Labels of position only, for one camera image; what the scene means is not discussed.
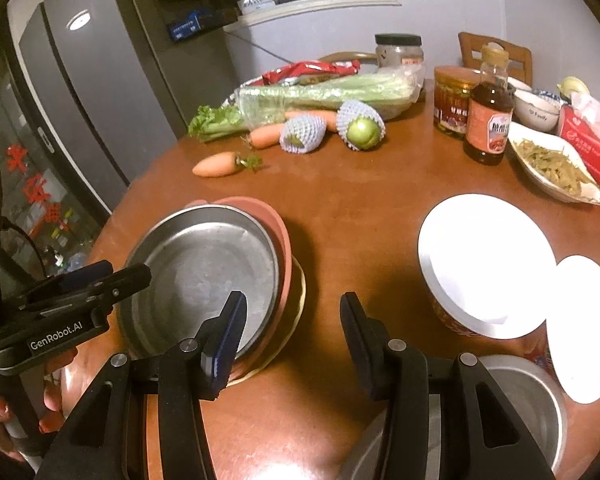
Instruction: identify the blue box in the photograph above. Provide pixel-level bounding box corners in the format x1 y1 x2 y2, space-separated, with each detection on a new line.
166 10 204 44

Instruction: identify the pink plate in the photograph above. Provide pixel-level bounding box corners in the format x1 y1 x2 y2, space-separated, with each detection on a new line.
182 196 293 381

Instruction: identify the round metal pan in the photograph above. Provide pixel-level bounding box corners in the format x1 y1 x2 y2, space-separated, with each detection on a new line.
117 204 286 363

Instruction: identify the carrot with green top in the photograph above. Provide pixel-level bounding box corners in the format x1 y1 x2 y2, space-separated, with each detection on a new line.
192 151 264 178

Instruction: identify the red snack packet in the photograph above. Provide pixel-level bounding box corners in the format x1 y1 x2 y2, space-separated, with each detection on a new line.
262 60 361 87

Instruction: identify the white ceramic bowl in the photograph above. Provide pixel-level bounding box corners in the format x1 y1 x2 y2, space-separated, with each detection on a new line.
512 91 563 133

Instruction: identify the glass jar with red label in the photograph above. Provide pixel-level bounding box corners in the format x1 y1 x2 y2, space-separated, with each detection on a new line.
433 66 481 138

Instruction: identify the white dish of pickled vegetables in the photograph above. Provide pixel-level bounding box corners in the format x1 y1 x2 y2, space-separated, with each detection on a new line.
507 122 600 206

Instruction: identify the dark sauce bottle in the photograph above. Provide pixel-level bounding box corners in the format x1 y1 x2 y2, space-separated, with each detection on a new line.
463 44 515 166

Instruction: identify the pale yellow fruit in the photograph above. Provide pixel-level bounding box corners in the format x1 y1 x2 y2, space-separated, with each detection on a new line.
557 76 592 106

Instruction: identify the wooden chair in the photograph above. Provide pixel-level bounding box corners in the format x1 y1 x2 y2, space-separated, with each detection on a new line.
457 32 533 86
317 51 379 69

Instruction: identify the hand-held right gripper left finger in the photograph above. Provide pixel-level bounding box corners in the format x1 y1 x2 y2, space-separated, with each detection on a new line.
35 290 248 480

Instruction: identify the grey refrigerator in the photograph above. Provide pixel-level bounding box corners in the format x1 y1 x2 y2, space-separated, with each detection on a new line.
5 0 193 213

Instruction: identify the blue patterned bowl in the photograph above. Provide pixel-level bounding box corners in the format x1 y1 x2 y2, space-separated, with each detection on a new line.
530 87 574 109

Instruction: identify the plastic jar with black lid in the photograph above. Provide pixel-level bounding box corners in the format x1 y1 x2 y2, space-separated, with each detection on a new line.
375 34 425 69

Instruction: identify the green fruit in foam net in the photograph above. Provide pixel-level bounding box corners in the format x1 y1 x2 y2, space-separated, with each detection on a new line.
336 100 386 152
280 115 328 155

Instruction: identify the steel bowl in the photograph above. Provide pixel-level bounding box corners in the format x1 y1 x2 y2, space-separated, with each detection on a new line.
340 355 568 480

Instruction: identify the black cable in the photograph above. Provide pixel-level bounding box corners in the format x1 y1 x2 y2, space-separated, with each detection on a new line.
0 216 47 276

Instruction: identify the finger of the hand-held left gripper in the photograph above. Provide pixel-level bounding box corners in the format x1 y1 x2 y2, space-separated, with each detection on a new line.
27 260 113 301
17 262 152 318

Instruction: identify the yellow plate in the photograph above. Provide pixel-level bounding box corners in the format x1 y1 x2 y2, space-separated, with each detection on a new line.
227 255 308 387

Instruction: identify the celery bunch in plastic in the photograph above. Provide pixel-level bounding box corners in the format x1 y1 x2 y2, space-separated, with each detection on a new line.
187 72 426 143

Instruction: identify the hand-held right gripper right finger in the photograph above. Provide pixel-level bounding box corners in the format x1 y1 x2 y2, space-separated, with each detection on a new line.
340 291 556 480

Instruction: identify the red tissue box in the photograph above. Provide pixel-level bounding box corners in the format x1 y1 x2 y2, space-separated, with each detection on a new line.
557 91 600 199

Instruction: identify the white box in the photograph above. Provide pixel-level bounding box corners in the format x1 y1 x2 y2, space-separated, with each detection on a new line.
237 0 277 16

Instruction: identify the person's left hand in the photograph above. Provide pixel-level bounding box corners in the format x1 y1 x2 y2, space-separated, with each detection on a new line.
0 349 79 463

